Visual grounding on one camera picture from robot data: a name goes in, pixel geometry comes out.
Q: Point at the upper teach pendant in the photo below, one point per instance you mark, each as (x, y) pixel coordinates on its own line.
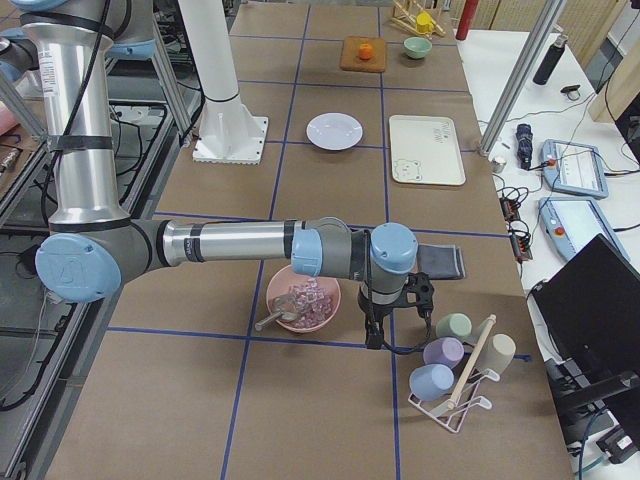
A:
(573, 168)

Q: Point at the white round plate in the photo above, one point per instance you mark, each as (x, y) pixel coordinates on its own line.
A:
(334, 131)

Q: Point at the cream bear print tray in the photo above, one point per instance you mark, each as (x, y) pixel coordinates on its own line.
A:
(425, 151)

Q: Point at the teach pendant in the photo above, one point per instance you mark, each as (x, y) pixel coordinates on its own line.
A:
(571, 223)
(573, 168)

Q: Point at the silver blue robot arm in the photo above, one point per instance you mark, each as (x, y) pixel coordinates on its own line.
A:
(95, 246)
(19, 54)

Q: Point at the black water bottle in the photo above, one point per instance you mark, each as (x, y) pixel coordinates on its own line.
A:
(550, 60)

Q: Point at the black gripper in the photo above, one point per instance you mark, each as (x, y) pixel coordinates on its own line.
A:
(378, 312)

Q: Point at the metal scoop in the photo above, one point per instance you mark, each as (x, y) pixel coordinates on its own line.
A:
(283, 308)

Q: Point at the white wire cup rack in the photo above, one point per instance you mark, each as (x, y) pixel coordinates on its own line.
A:
(450, 414)

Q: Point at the lower teach pendant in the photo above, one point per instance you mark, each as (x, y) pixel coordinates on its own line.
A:
(571, 223)

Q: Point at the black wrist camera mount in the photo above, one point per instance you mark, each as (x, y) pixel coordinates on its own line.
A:
(417, 293)

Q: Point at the yellow cup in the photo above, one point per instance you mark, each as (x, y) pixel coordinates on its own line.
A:
(424, 23)

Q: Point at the grey folded cloth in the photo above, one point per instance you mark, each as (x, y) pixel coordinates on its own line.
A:
(441, 262)

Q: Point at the clear ice cubes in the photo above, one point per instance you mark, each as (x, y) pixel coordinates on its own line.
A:
(313, 301)

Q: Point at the green ceramic bowl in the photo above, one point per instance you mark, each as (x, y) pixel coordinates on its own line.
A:
(417, 48)

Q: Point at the pink bowl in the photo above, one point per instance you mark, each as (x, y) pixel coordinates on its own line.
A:
(285, 278)

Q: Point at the red bottle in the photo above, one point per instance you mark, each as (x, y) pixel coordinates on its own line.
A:
(466, 19)

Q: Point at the purple cup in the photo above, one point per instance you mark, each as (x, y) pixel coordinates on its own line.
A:
(447, 351)

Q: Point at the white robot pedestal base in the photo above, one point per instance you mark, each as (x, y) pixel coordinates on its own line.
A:
(228, 132)

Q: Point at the wooden rod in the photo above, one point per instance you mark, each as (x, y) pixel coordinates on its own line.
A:
(456, 393)

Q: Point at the wooden rack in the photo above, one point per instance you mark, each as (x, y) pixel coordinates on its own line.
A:
(404, 13)

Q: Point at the green cup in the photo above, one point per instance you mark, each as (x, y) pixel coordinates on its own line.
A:
(455, 325)

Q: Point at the beige cup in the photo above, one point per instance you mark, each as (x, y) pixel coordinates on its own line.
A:
(497, 354)

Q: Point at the black folded umbrella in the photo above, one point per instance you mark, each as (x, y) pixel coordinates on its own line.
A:
(524, 139)

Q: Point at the black laptop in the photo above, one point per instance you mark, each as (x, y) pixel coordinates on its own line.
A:
(591, 307)

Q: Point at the aluminium frame post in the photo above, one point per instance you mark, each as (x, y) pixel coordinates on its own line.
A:
(532, 47)

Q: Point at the blue cup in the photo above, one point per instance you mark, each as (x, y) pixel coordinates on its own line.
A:
(430, 382)

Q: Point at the brown wooden cutting board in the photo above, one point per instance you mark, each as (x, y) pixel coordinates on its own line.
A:
(349, 60)

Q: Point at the orange mandarin fruit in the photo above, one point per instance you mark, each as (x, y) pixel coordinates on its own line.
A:
(365, 51)

